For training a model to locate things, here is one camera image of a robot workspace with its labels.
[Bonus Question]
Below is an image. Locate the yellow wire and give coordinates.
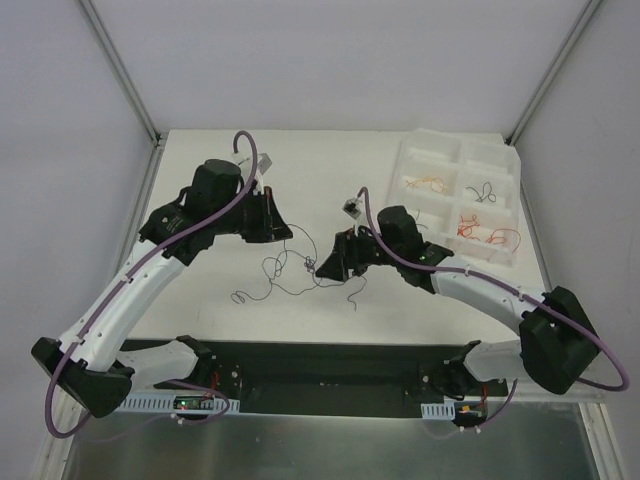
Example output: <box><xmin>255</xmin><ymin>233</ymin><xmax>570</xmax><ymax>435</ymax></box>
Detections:
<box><xmin>404</xmin><ymin>175</ymin><xmax>449</xmax><ymax>195</ymax></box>

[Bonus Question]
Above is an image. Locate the red wire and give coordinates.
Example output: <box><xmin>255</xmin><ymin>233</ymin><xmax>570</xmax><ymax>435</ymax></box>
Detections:
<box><xmin>457</xmin><ymin>213</ymin><xmax>484</xmax><ymax>240</ymax></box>

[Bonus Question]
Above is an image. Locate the orange wire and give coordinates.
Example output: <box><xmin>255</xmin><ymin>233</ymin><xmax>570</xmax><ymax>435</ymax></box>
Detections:
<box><xmin>484</xmin><ymin>225</ymin><xmax>521</xmax><ymax>253</ymax></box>

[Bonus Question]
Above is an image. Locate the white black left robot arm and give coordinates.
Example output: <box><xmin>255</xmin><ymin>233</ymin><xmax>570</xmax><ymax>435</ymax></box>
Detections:
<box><xmin>31</xmin><ymin>154</ymin><xmax>293</xmax><ymax>418</ymax></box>

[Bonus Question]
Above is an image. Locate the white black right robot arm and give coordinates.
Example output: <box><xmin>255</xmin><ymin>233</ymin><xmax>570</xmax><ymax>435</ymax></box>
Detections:
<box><xmin>316</xmin><ymin>199</ymin><xmax>601</xmax><ymax>397</ymax></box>

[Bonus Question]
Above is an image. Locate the white compartment tray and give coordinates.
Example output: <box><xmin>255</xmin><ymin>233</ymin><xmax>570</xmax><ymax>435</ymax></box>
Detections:
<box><xmin>386</xmin><ymin>129</ymin><xmax>522</xmax><ymax>268</ymax></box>

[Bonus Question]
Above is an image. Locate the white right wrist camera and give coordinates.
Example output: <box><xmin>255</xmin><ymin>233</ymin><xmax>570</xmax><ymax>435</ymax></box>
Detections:
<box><xmin>342</xmin><ymin>197</ymin><xmax>366</xmax><ymax>235</ymax></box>

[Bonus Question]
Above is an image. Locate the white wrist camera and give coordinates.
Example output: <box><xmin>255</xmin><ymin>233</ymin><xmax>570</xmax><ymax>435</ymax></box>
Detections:
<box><xmin>234</xmin><ymin>151</ymin><xmax>274</xmax><ymax>189</ymax></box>
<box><xmin>342</xmin><ymin>197</ymin><xmax>366</xmax><ymax>235</ymax></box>

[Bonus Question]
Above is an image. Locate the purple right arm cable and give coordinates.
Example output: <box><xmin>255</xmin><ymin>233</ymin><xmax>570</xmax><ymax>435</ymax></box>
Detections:
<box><xmin>355</xmin><ymin>186</ymin><xmax>630</xmax><ymax>436</ymax></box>

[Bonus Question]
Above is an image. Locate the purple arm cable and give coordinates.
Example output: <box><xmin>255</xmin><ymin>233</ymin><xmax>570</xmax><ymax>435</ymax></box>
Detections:
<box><xmin>355</xmin><ymin>186</ymin><xmax>630</xmax><ymax>436</ymax></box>
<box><xmin>45</xmin><ymin>130</ymin><xmax>261</xmax><ymax>444</ymax></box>

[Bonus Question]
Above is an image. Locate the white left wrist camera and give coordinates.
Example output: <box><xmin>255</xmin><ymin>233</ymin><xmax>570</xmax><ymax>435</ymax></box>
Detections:
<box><xmin>234</xmin><ymin>151</ymin><xmax>274</xmax><ymax>189</ymax></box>

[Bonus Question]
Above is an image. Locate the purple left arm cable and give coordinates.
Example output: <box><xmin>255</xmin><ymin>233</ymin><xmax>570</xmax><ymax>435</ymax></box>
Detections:
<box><xmin>45</xmin><ymin>130</ymin><xmax>261</xmax><ymax>444</ymax></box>

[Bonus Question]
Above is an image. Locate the right white cable duct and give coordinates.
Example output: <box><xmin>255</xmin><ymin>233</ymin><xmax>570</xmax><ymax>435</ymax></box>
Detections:
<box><xmin>420</xmin><ymin>402</ymin><xmax>456</xmax><ymax>421</ymax></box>

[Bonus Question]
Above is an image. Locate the white cable duct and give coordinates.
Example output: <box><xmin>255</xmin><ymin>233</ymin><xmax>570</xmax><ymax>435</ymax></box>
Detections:
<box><xmin>116</xmin><ymin>393</ymin><xmax>240</xmax><ymax>415</ymax></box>
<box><xmin>420</xmin><ymin>402</ymin><xmax>456</xmax><ymax>421</ymax></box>

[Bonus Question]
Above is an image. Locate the left white cable duct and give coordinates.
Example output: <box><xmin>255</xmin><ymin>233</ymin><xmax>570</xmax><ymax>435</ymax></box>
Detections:
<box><xmin>116</xmin><ymin>393</ymin><xmax>240</xmax><ymax>415</ymax></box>

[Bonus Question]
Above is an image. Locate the aluminium frame rail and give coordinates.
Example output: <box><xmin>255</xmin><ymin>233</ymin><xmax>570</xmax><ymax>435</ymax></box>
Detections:
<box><xmin>514</xmin><ymin>379</ymin><xmax>606</xmax><ymax>403</ymax></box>

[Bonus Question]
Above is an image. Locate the aluminium left corner post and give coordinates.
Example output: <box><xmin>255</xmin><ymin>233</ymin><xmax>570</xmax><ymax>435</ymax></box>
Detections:
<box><xmin>75</xmin><ymin>0</ymin><xmax>162</xmax><ymax>147</ymax></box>

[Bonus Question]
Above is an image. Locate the aluminium corner post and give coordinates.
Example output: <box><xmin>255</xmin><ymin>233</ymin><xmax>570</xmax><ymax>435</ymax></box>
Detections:
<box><xmin>505</xmin><ymin>0</ymin><xmax>606</xmax><ymax>146</ymax></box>
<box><xmin>75</xmin><ymin>0</ymin><xmax>162</xmax><ymax>147</ymax></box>

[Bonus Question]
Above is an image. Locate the aluminium right corner post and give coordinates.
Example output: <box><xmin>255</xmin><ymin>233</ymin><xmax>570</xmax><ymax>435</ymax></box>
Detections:
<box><xmin>505</xmin><ymin>0</ymin><xmax>606</xmax><ymax>146</ymax></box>

